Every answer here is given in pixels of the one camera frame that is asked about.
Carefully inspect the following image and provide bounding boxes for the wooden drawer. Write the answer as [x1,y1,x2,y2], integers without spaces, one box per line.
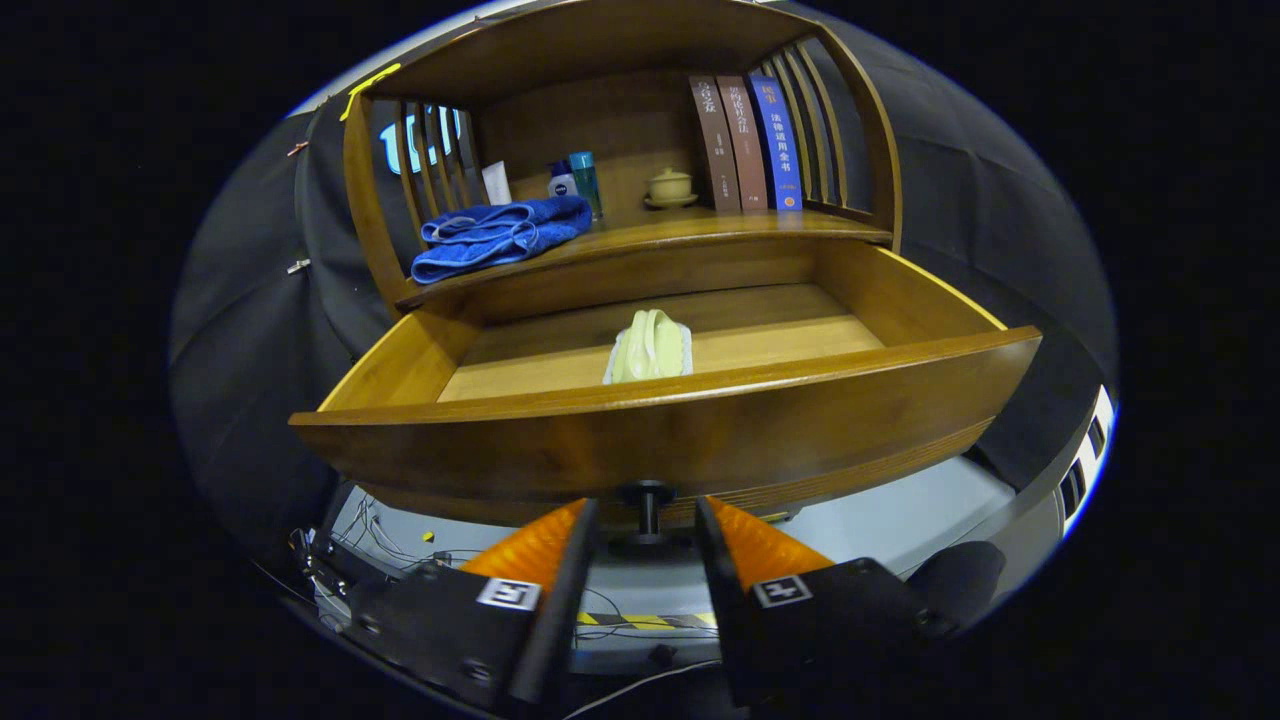
[290,238,1043,549]

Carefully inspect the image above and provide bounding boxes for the wooden cabinet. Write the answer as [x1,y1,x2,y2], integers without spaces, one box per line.
[340,0,906,321]

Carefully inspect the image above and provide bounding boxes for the blue book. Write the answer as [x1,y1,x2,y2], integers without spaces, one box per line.
[745,72,804,212]

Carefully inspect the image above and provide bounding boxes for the dark brown book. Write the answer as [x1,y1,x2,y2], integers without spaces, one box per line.
[688,73,743,214]

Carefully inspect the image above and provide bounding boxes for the yellow black hazard tape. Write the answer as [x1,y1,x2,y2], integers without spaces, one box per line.
[575,610,719,631]

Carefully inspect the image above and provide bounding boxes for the white vented appliance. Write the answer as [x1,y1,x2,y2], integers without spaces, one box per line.
[1055,385,1117,536]

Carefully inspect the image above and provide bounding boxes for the teal glass bottle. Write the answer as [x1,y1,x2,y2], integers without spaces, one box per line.
[568,151,605,223]

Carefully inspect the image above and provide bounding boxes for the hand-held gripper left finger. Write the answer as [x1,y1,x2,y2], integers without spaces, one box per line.
[345,497,601,713]

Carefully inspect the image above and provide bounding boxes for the reddish brown book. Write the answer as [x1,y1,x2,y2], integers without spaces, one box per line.
[715,74,770,213]

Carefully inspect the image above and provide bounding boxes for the tangle of cables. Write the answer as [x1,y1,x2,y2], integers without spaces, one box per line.
[288,490,463,626]

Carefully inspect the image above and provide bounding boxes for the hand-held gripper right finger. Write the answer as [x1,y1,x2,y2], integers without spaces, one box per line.
[695,493,961,711]

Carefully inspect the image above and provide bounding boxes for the blue towel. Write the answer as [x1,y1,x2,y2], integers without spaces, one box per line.
[410,195,594,286]

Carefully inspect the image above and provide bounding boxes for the yellow lidded tea bowl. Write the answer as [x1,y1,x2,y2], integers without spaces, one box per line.
[643,166,700,211]

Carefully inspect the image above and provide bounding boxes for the wooden countertop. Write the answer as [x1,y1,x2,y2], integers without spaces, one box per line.
[400,205,893,306]

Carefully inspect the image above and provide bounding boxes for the yellow white scrub sponge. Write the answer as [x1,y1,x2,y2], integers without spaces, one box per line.
[602,308,695,386]

